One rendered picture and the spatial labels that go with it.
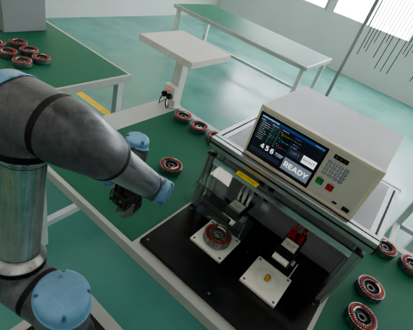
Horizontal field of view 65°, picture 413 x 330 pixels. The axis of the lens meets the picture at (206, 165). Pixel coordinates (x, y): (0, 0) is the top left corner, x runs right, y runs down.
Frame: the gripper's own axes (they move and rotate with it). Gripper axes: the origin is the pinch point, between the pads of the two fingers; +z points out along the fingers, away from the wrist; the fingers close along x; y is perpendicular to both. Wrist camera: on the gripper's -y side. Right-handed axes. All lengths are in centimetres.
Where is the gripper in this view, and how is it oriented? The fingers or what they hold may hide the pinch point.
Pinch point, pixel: (128, 213)
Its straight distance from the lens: 124.4
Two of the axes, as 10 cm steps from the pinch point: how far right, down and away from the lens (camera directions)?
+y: -5.9, 3.5, -7.3
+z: -2.6, 7.7, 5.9
